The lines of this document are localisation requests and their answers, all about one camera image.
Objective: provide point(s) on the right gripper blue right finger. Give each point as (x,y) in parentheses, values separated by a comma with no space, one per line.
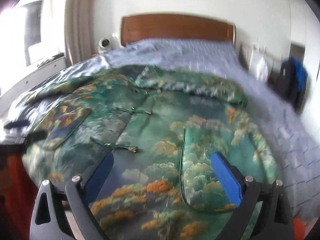
(224,172)

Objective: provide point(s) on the white plastic bag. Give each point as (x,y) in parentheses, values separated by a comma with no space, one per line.
(260,69)

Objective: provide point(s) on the green floral padded jacket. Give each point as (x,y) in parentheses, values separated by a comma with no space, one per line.
(162,126)

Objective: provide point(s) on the dark jacket with blue lining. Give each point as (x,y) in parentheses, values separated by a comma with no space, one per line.
(290,83)

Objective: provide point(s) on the white round fan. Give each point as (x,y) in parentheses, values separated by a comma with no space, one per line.
(104,46)

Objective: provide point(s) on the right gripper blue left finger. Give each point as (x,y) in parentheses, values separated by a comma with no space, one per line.
(95,177)

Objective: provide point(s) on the white drawer cabinet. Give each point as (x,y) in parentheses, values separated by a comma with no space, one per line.
(32,79)

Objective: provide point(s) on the beige curtain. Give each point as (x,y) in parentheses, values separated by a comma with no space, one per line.
(77,29)

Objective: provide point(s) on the blue plaid bed sheet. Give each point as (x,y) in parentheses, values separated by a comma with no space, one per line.
(295,151)

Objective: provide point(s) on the orange red blanket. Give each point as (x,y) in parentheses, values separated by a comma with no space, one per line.
(18,193)

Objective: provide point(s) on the brown wooden headboard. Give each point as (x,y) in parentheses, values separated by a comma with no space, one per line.
(174,26)

